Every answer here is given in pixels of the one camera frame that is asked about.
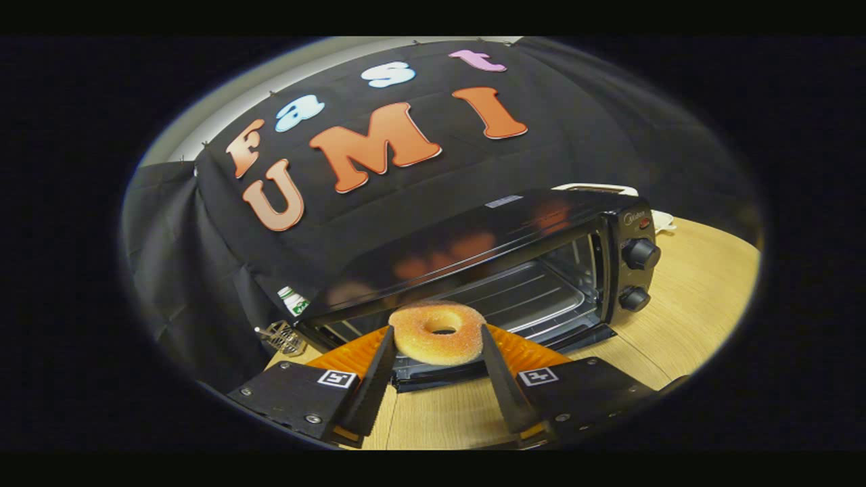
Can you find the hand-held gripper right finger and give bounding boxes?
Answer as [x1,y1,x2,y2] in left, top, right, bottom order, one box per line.
[480,324,658,447]

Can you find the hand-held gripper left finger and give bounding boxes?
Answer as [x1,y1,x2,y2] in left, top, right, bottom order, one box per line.
[228,326,397,449]

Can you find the sugared ring donut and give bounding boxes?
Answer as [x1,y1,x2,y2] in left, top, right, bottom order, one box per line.
[388,302,487,367]

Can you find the black toaster oven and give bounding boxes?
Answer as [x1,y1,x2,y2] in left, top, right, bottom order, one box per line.
[298,188,662,394]

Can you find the white bottle green label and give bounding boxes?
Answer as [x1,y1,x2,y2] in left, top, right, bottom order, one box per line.
[277,286,311,317]

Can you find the white kitchen appliance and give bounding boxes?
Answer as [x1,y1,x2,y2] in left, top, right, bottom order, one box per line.
[551,183,640,198]

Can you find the metal wire basket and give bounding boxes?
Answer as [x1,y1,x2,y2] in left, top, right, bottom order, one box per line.
[256,320,309,357]

